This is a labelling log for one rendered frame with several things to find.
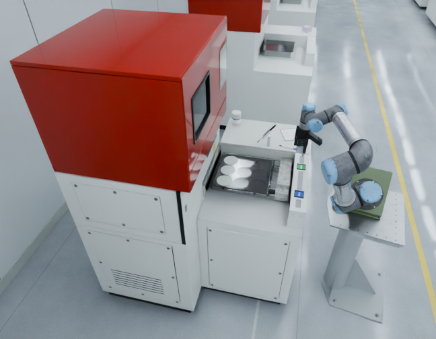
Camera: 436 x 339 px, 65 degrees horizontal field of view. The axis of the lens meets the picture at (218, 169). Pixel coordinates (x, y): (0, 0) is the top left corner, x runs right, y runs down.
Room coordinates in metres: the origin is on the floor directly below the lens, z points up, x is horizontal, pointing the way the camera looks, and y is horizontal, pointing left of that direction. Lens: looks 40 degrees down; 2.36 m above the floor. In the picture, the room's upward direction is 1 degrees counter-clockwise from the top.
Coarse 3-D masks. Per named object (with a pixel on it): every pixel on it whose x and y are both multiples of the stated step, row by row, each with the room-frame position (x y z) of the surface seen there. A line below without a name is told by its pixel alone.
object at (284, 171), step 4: (280, 164) 1.83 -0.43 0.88; (280, 168) 1.79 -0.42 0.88; (284, 168) 1.79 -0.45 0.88; (288, 168) 1.79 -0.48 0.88; (280, 172) 1.75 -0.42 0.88; (284, 172) 1.75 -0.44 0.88; (288, 172) 1.75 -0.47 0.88; (280, 176) 1.71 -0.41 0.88; (284, 176) 1.71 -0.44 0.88; (288, 176) 1.70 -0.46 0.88; (280, 180) 1.67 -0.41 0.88; (284, 180) 1.67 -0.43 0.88; (288, 180) 1.66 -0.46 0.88; (276, 188) 1.59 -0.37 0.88; (280, 188) 1.59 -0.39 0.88; (284, 188) 1.59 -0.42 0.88; (276, 196) 1.52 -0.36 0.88; (280, 196) 1.52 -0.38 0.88; (284, 200) 1.50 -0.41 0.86
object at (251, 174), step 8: (240, 160) 1.86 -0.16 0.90; (248, 160) 1.86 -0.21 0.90; (256, 160) 1.86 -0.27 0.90; (264, 160) 1.86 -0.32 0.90; (240, 168) 1.77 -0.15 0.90; (248, 168) 1.77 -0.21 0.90; (256, 168) 1.77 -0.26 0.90; (264, 168) 1.77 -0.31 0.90; (216, 176) 1.69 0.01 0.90; (232, 176) 1.69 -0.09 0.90; (240, 176) 1.69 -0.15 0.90; (248, 176) 1.69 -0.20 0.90; (256, 176) 1.69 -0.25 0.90; (264, 176) 1.69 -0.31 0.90; (216, 184) 1.61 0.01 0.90; (232, 184) 1.61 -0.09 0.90; (240, 184) 1.61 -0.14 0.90; (248, 184) 1.61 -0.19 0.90; (256, 184) 1.61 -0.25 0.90; (264, 184) 1.61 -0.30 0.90; (264, 192) 1.53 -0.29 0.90
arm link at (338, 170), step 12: (336, 156) 1.24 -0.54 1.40; (348, 156) 1.21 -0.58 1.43; (324, 168) 1.20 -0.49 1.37; (336, 168) 1.18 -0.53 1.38; (348, 168) 1.17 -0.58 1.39; (336, 180) 1.16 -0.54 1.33; (348, 180) 1.19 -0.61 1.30; (336, 192) 1.27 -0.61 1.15; (348, 192) 1.26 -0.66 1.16; (336, 204) 1.32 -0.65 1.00; (348, 204) 1.29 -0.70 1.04; (360, 204) 1.31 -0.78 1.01
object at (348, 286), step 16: (336, 240) 1.49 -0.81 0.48; (352, 240) 1.40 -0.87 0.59; (336, 256) 1.44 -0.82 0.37; (352, 256) 1.40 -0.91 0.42; (336, 272) 1.41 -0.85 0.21; (352, 272) 1.43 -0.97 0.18; (368, 272) 1.54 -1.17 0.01; (384, 272) 1.54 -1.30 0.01; (336, 288) 1.40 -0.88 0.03; (352, 288) 1.41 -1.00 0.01; (368, 288) 1.38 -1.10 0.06; (336, 304) 1.28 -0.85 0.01; (352, 304) 1.28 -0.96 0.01; (368, 304) 1.28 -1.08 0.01
